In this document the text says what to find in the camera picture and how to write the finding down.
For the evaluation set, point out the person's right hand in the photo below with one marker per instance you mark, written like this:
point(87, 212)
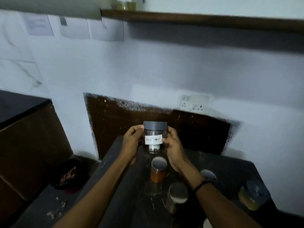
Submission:
point(175, 151)

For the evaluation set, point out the person's left hand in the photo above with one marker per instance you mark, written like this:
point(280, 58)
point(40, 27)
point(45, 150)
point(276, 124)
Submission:
point(129, 147)

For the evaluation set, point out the orange chilli powder jar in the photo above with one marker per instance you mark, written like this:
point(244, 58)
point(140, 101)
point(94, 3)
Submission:
point(158, 175)

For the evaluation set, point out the black pepper jar grey lid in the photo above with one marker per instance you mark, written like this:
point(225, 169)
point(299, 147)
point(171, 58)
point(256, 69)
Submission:
point(154, 127)

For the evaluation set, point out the steel lid brown spice jar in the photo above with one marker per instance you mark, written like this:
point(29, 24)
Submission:
point(177, 197)

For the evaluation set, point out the coriander powder jar grey lid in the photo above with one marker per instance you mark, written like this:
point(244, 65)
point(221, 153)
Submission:
point(254, 194)

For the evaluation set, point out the garam masala jar grey lid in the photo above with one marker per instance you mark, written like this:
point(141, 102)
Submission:
point(130, 5)

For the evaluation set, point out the person's right forearm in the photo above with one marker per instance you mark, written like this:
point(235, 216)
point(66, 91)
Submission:
point(218, 206)

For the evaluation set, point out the person's left forearm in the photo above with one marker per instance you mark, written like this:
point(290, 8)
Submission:
point(99, 199)

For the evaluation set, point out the dark brown wood panel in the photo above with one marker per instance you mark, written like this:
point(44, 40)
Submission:
point(114, 125)

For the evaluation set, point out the black round bin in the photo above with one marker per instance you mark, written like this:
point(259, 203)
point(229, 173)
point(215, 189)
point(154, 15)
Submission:
point(66, 175)

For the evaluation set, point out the black kitchen counter unit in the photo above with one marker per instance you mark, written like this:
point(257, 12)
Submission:
point(28, 140)

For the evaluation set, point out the pale debris scraps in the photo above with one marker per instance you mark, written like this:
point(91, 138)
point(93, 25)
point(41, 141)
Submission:
point(51, 214)

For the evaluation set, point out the white paper sheet with pictures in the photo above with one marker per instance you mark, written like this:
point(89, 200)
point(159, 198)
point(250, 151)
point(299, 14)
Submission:
point(73, 29)

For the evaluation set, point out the white text paper sheet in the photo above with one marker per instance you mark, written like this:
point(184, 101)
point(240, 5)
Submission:
point(36, 24)

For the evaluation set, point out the white wall socket plate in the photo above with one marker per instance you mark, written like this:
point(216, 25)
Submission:
point(196, 103)

